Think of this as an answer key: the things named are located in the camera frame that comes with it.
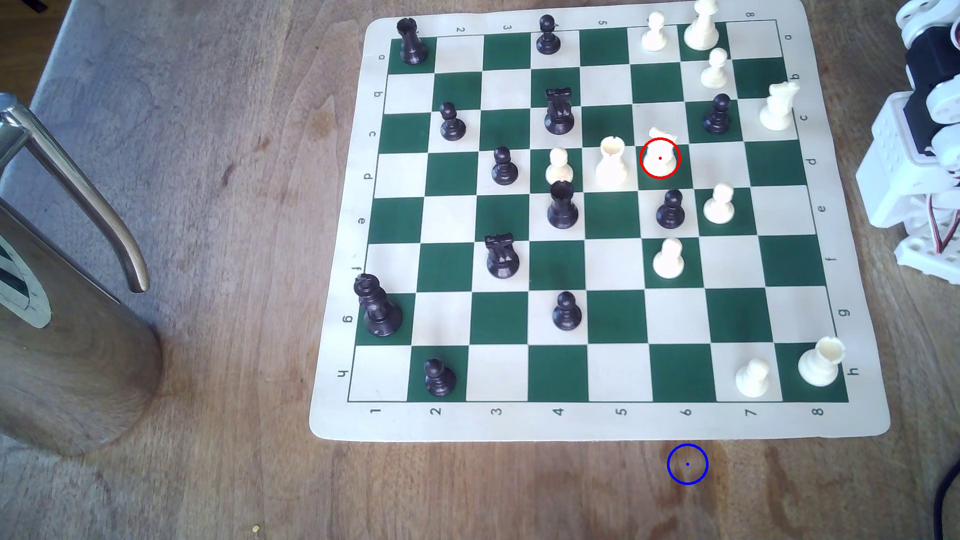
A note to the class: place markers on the white knight chess piece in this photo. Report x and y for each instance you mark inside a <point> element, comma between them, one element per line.
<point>660,154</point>
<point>777,109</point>

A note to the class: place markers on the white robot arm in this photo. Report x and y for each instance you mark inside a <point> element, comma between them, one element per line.
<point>892,172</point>

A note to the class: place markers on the black pawn chess piece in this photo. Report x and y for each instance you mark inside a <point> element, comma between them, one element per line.
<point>504,171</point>
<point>718,118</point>
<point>670,214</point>
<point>439,381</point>
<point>548,41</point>
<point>567,315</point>
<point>452,127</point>

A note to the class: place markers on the white pawn chess piece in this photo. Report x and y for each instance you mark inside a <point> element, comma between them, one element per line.
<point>668,262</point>
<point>715,71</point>
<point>752,381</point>
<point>718,208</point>
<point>559,171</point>
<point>654,36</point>

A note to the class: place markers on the green and white chess mat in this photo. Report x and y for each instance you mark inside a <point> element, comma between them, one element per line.
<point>615,315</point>

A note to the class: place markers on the white rook chess piece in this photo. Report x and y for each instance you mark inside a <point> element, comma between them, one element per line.
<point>819,366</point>
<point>611,165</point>

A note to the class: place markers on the black rook chess piece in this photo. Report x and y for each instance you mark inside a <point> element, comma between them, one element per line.
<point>411,45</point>

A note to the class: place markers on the white king chess piece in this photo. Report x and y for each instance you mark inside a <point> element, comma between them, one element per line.
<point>702,30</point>

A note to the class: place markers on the black rook on f3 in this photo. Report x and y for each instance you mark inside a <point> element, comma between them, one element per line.
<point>502,261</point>

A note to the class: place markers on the black queen on g1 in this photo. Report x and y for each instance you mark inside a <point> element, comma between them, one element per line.
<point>381,315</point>

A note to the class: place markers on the black rook on c4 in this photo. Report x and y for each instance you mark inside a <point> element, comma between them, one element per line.
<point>559,116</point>

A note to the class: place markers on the small black object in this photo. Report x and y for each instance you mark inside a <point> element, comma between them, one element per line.
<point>34,4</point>

